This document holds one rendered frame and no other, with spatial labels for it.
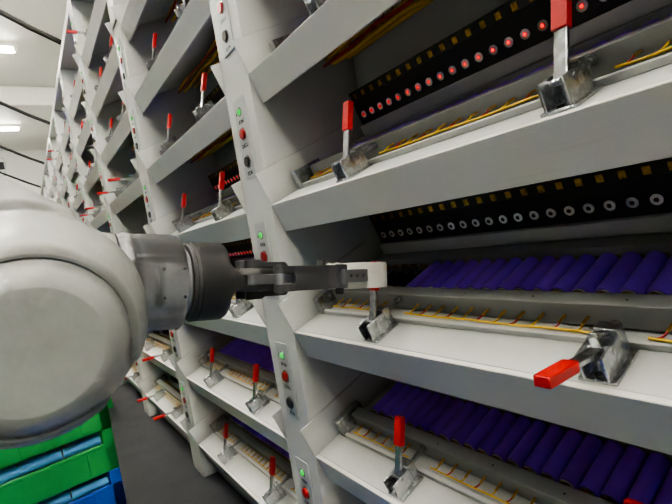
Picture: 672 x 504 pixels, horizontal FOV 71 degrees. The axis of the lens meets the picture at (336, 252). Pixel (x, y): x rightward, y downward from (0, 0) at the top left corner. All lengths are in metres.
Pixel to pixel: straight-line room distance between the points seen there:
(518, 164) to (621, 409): 0.19
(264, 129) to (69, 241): 0.53
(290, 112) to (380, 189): 0.30
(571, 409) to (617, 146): 0.20
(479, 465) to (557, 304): 0.23
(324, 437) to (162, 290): 0.44
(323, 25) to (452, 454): 0.52
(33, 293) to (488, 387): 0.36
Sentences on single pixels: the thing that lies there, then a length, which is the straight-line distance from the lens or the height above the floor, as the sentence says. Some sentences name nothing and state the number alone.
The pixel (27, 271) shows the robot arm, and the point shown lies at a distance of 0.21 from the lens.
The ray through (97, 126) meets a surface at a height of 1.18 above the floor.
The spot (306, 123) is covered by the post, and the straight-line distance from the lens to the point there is 0.76.
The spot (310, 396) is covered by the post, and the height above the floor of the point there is 0.38.
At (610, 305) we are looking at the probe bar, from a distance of 0.43.
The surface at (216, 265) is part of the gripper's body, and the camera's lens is 0.44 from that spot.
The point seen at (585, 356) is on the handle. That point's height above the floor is 0.51.
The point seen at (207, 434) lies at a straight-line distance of 1.46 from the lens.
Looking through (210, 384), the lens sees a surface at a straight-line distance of 1.23.
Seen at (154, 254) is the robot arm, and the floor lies 0.63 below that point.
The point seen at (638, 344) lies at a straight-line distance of 0.41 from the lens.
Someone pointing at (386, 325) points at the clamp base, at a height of 0.50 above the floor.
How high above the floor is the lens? 0.62
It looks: 3 degrees down
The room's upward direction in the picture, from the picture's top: 10 degrees counter-clockwise
